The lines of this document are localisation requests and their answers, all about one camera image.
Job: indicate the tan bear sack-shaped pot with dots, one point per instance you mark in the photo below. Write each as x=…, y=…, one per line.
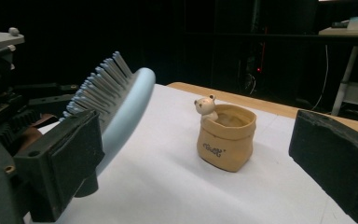
x=227, y=143

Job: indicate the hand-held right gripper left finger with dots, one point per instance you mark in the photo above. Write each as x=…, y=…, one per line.
x=65, y=161

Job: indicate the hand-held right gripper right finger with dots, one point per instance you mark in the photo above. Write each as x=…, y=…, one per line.
x=335, y=155

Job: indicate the white table cover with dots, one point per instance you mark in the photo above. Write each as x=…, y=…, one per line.
x=167, y=186

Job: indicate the dark device with red light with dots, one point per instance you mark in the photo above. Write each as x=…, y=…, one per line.
x=256, y=62

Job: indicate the light blue hairbrush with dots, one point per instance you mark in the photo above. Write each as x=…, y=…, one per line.
x=130, y=102

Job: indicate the background desk with metal legs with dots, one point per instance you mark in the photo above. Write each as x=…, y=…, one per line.
x=354, y=93

